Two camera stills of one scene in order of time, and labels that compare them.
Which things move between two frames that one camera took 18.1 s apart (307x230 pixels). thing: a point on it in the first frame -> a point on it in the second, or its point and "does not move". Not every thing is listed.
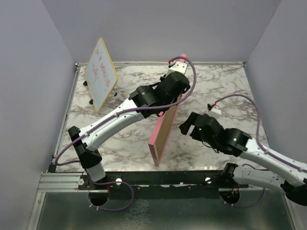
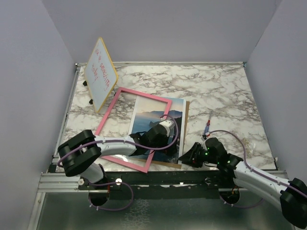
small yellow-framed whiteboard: [100, 75] does not move
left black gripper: [174, 100] -> [171, 150]
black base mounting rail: [197, 184] does not move
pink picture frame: [161, 132] -> [110, 110]
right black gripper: [185, 126] -> [191, 157]
